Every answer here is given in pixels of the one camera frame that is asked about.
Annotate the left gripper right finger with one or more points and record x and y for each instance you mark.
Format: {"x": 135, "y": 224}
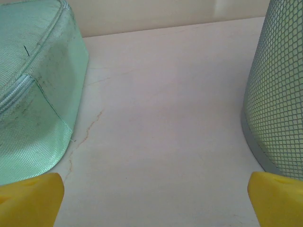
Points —
{"x": 279, "y": 203}

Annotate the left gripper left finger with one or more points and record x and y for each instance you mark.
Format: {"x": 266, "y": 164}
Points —
{"x": 28, "y": 203}

